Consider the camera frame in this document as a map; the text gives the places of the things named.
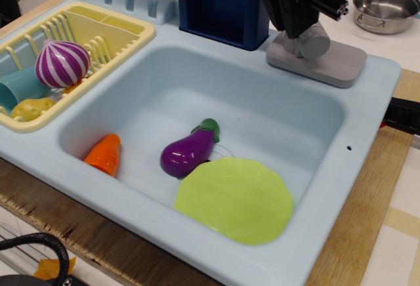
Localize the grey toy faucet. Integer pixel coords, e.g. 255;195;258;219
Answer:
266;22;368;88

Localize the dark blue plastic box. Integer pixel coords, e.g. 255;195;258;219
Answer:
178;0;270;51

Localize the stainless steel pot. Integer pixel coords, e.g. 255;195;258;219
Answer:
352;0;419;35

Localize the black clamp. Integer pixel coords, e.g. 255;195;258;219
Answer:
381;97;420;135

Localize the light blue toy sink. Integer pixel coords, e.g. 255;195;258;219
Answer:
1;20;401;285

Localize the purple toy eggplant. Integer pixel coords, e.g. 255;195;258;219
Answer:
160;118;220;178

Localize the lime green plastic plate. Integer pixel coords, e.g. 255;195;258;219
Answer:
175;157;293;245

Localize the purple striped toy onion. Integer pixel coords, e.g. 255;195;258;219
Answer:
35;39;91;89

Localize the orange toy carrot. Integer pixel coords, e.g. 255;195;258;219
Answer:
83;134;121;177

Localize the yellow dish rack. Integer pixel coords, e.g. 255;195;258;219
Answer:
1;2;156;133

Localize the teal plastic cup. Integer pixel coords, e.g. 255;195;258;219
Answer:
1;66;50;113

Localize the yellow toy potato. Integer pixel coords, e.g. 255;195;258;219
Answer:
10;98;55;122

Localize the orange tape piece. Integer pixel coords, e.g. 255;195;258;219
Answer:
33;259;60;281

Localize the black braided cable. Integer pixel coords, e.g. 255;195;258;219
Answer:
0;232;70;286

